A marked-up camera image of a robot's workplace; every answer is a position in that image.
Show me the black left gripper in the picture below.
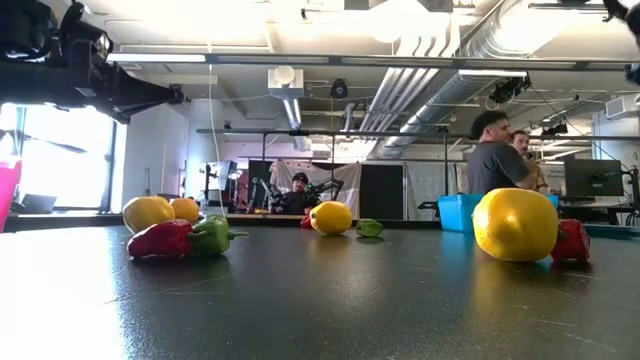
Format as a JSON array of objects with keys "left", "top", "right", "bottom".
[{"left": 0, "top": 42, "right": 175, "bottom": 125}]

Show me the yellow lemon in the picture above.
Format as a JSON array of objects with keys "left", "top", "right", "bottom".
[
  {"left": 309, "top": 200, "right": 354, "bottom": 236},
  {"left": 471, "top": 187, "right": 560, "bottom": 263},
  {"left": 121, "top": 195, "right": 177, "bottom": 235}
]

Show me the orange-coloured lemon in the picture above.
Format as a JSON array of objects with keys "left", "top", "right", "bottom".
[{"left": 169, "top": 197, "right": 201, "bottom": 225}]

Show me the green bell pepper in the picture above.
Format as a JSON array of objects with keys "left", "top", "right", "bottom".
[
  {"left": 355, "top": 218, "right": 385, "bottom": 239},
  {"left": 187, "top": 214, "right": 250, "bottom": 258}
]

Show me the pink plastic basket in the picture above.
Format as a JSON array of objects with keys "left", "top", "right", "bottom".
[{"left": 0, "top": 158, "right": 24, "bottom": 234}]

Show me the person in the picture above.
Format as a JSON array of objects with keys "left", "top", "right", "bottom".
[
  {"left": 466, "top": 109, "right": 535, "bottom": 196},
  {"left": 508, "top": 129, "right": 550, "bottom": 196},
  {"left": 279, "top": 171, "right": 322, "bottom": 216}
]

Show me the rig crossbar with light strip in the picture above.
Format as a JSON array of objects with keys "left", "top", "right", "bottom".
[{"left": 105, "top": 51, "right": 640, "bottom": 72}]

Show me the white backdrop sheet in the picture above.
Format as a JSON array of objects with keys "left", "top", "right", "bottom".
[{"left": 268, "top": 159, "right": 363, "bottom": 219}]

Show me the black backdrop panel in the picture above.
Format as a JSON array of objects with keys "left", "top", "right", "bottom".
[{"left": 359, "top": 163, "right": 405, "bottom": 222}]

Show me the white curtain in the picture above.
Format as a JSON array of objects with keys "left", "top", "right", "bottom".
[{"left": 404, "top": 162, "right": 469, "bottom": 209}]

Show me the blue plastic basket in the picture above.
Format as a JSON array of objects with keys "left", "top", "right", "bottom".
[{"left": 437, "top": 193, "right": 560, "bottom": 233}]

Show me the black track light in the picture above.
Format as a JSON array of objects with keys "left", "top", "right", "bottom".
[
  {"left": 541, "top": 121, "right": 570, "bottom": 137},
  {"left": 488, "top": 74, "right": 532, "bottom": 105}
]

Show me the dark computer monitor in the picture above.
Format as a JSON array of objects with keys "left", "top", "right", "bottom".
[{"left": 564, "top": 158, "right": 626, "bottom": 198}]

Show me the white hanging cable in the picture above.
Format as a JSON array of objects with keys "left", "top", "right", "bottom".
[{"left": 206, "top": 42, "right": 227, "bottom": 217}]

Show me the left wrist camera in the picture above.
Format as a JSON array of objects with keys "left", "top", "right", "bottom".
[{"left": 57, "top": 2, "right": 115, "bottom": 64}]

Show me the black aluminium table frame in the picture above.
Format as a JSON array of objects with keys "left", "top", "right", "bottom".
[{"left": 0, "top": 212, "right": 640, "bottom": 240}]

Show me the black background station frame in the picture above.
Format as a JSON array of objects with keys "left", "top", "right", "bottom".
[{"left": 195, "top": 127, "right": 640, "bottom": 199}]

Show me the silver corrugated air duct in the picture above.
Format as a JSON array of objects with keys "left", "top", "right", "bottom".
[{"left": 380, "top": 0, "right": 609, "bottom": 160}]

